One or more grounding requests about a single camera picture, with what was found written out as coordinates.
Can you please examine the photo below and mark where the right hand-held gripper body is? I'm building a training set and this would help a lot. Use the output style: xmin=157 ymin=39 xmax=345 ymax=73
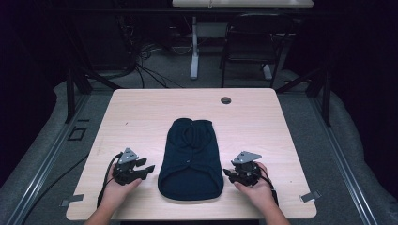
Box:
xmin=230 ymin=150 xmax=263 ymax=188

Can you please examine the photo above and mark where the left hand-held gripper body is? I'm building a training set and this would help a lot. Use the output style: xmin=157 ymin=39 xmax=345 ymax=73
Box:
xmin=112 ymin=147 xmax=141 ymax=187

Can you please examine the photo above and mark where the dark navy garment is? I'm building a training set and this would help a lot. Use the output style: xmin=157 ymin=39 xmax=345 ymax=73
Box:
xmin=157 ymin=117 xmax=225 ymax=202

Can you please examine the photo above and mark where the person's left hand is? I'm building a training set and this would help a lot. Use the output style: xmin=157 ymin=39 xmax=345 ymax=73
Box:
xmin=100 ymin=177 xmax=144 ymax=211

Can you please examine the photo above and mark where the person's right hand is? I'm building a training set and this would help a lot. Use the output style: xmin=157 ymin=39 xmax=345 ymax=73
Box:
xmin=233 ymin=161 xmax=278 ymax=212

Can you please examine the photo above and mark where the grey tape strip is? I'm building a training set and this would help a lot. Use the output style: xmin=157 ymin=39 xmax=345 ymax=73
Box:
xmin=59 ymin=193 xmax=85 ymax=208
xmin=299 ymin=190 xmax=322 ymax=203

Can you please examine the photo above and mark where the white desk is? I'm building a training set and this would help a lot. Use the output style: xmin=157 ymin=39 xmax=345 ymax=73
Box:
xmin=171 ymin=0 xmax=315 ymax=81

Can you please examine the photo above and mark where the black folding chair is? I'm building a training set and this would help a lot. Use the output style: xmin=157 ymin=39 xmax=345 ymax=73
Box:
xmin=219 ymin=12 xmax=296 ymax=89

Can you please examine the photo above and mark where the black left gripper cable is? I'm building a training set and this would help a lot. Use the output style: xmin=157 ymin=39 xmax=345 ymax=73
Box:
xmin=96 ymin=151 xmax=124 ymax=209

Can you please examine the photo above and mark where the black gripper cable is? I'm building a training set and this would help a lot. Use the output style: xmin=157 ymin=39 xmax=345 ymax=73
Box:
xmin=256 ymin=165 xmax=280 ymax=208
xmin=96 ymin=151 xmax=124 ymax=209

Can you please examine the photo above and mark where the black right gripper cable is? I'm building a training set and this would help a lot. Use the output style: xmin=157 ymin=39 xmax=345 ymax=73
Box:
xmin=256 ymin=165 xmax=280 ymax=208

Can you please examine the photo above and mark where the black floor cable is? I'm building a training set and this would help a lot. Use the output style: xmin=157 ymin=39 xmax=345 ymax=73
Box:
xmin=18 ymin=152 xmax=91 ymax=225

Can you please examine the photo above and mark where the aluminium floor rail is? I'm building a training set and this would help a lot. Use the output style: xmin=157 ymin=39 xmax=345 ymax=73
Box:
xmin=5 ymin=93 xmax=92 ymax=225
xmin=307 ymin=96 xmax=380 ymax=225

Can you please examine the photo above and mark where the black floor cables bundle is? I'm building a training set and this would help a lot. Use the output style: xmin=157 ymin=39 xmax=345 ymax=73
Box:
xmin=130 ymin=41 xmax=189 ymax=90

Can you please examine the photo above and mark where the black metal frame stand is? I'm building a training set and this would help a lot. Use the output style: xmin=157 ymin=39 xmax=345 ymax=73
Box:
xmin=274 ymin=64 xmax=332 ymax=128
xmin=63 ymin=65 xmax=124 ymax=125

